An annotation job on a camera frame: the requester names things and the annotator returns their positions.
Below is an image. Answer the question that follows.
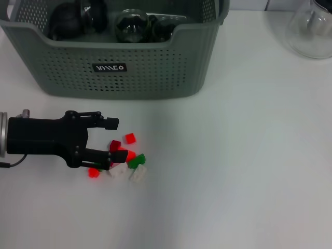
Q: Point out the grey-green perforated storage bin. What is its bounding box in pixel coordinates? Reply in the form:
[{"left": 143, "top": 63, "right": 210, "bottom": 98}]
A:
[{"left": 0, "top": 0, "right": 230, "bottom": 101}]

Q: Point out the clear glass carafe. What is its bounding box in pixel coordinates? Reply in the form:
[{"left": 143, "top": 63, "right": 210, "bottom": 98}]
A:
[{"left": 284, "top": 0, "right": 332, "bottom": 60}]

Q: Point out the dark red long brick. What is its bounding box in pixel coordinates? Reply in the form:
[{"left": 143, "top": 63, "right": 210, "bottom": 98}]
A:
[{"left": 109, "top": 140, "right": 122, "bottom": 153}]

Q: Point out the white building brick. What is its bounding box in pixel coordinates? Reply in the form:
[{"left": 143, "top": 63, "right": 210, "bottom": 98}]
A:
[{"left": 108, "top": 164, "right": 129, "bottom": 179}]

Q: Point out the white building plate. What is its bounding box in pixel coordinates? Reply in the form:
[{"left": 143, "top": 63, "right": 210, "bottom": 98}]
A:
[{"left": 129, "top": 165, "right": 148, "bottom": 183}]

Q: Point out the glass teacup with black sleeve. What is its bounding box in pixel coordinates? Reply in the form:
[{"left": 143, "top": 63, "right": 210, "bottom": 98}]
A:
[
  {"left": 77, "top": 0, "right": 109, "bottom": 33},
  {"left": 149, "top": 15, "right": 188, "bottom": 43},
  {"left": 115, "top": 8, "right": 151, "bottom": 44}
]

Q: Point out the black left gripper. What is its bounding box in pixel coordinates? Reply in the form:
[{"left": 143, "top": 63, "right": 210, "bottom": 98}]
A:
[{"left": 6, "top": 110, "right": 129, "bottom": 171}]

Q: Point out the left arm cable with connector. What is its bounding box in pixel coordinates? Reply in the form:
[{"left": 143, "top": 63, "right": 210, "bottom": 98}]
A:
[{"left": 0, "top": 154, "right": 27, "bottom": 169}]

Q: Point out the black cast iron teapot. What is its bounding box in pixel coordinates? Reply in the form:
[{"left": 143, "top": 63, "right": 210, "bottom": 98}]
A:
[{"left": 49, "top": 4, "right": 81, "bottom": 41}]

